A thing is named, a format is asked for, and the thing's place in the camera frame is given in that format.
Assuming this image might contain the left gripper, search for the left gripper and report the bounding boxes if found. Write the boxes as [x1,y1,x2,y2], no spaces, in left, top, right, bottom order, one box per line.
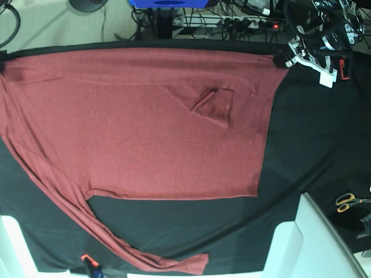
[273,24,354,70]

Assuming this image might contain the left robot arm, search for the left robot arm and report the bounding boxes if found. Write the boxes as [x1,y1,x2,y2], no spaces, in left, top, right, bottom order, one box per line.
[274,1,365,73]

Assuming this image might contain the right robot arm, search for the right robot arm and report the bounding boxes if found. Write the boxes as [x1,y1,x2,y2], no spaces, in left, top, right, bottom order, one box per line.
[1,0,21,73]

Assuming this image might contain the orange black clamp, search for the orange black clamp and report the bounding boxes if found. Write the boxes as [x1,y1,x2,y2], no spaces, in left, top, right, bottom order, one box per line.
[339,57,352,81]

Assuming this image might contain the white power strip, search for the white power strip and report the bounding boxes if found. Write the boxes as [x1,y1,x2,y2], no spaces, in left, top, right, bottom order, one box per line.
[223,16,267,30]

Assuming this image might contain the black table cloth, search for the black table cloth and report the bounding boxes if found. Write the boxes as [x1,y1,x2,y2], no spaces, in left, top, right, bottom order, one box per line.
[1,40,370,275]

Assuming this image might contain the blue box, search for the blue box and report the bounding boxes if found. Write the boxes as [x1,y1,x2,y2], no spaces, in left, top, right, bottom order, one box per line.
[128,0,219,9]

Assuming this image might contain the black round lamp base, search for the black round lamp base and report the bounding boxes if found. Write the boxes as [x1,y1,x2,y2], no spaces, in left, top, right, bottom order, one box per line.
[68,0,108,13]

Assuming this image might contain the blue clamp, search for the blue clamp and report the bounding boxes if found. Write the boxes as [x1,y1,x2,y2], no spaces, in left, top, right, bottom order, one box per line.
[81,254,106,278]

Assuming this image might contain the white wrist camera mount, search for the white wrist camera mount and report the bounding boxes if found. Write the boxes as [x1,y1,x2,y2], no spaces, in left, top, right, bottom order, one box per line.
[319,69,337,88]

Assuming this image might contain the yellow handled scissors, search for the yellow handled scissors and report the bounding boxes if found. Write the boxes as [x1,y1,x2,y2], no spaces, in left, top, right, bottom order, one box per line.
[335,192,370,213]

